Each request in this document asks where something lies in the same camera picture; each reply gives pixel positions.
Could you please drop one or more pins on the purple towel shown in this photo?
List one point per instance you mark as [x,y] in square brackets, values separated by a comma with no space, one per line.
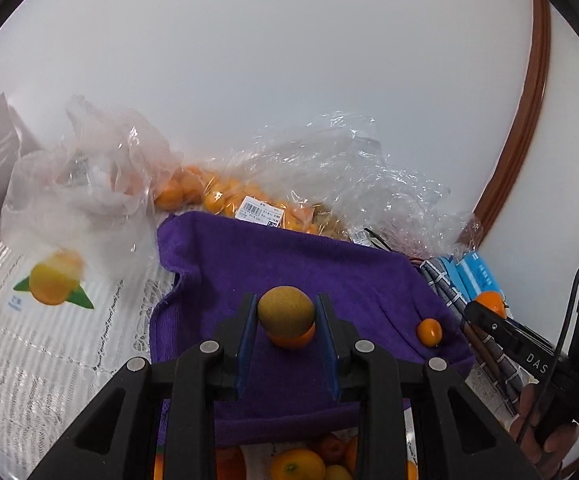
[279,255]

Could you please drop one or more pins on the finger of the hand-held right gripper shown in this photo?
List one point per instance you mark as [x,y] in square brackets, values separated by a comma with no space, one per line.
[489,321]

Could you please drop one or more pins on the pile of fruit below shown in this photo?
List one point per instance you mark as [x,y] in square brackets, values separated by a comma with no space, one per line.
[294,465]

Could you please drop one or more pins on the white bag with orange print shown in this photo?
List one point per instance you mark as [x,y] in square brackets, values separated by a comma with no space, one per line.
[69,220]

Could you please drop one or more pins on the blue and white box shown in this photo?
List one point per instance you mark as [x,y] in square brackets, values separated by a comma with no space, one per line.
[477,272]

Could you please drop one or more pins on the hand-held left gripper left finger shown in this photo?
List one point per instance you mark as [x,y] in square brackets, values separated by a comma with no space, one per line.
[246,345]

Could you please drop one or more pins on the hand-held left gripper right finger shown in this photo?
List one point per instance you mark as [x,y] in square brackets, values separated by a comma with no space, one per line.
[327,347]

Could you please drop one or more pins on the clear plastic bag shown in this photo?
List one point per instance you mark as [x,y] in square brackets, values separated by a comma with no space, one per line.
[349,175]

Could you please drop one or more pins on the grey checked cloth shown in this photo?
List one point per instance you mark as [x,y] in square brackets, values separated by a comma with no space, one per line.
[449,290]

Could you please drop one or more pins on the pile of mandarins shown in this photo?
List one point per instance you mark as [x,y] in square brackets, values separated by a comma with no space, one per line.
[214,197]

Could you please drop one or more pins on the person's right hand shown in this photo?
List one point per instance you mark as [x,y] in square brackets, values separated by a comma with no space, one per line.
[552,447]

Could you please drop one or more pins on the brown wooden door frame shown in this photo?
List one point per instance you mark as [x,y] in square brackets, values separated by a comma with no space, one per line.
[524,110]

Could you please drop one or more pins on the green-brown kiwi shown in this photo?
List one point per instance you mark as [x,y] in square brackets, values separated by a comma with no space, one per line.
[286,314]

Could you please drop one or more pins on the small orange mandarin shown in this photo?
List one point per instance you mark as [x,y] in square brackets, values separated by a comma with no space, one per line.
[429,332]

